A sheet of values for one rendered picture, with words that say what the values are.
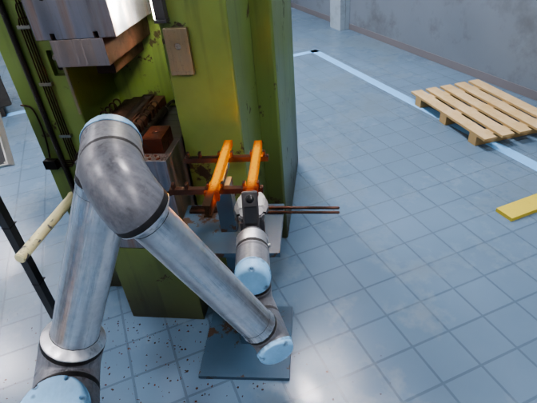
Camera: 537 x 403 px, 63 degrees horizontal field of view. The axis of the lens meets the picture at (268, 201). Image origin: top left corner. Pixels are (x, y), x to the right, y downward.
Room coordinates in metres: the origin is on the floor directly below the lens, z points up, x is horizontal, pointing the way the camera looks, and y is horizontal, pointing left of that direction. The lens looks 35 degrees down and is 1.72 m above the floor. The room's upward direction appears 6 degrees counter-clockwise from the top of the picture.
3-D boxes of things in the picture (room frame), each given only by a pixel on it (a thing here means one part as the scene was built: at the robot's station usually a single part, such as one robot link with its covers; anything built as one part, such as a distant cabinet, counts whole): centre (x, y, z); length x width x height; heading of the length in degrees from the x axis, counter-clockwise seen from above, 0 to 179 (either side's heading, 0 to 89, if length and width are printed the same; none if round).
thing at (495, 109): (3.46, -1.89, 0.05); 1.10 x 0.75 x 0.10; 14
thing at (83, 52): (1.80, 0.57, 1.32); 0.42 x 0.20 x 0.10; 170
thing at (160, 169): (1.80, 0.51, 0.69); 0.56 x 0.38 x 0.45; 170
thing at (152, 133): (1.62, 0.42, 0.95); 0.12 x 0.09 x 0.07; 170
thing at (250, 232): (0.93, 0.05, 0.94); 0.10 x 0.05 x 0.09; 89
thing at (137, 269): (1.80, 0.51, 0.23); 0.56 x 0.38 x 0.47; 170
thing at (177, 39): (1.67, 0.27, 1.27); 0.09 x 0.02 x 0.17; 80
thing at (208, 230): (1.34, 0.16, 0.68); 0.40 x 0.30 x 0.02; 82
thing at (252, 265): (0.84, 0.06, 0.93); 0.12 x 0.09 x 0.10; 179
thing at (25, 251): (1.57, 0.96, 0.62); 0.44 x 0.05 x 0.05; 170
